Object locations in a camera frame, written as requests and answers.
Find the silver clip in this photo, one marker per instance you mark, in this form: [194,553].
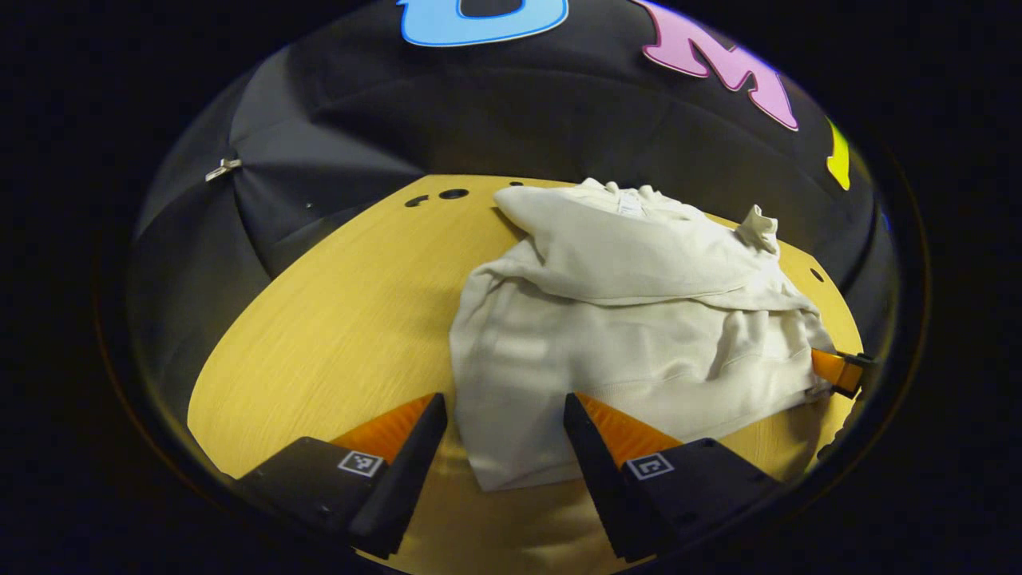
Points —
[223,168]

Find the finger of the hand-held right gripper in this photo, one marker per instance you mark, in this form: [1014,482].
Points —
[838,371]

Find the white sweatshirt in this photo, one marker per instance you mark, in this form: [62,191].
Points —
[607,343]

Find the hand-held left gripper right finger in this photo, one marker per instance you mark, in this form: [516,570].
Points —
[599,471]

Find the black backdrop cloth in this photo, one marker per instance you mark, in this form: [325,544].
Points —
[479,112]

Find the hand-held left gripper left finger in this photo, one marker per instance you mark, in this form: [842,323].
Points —
[407,467]

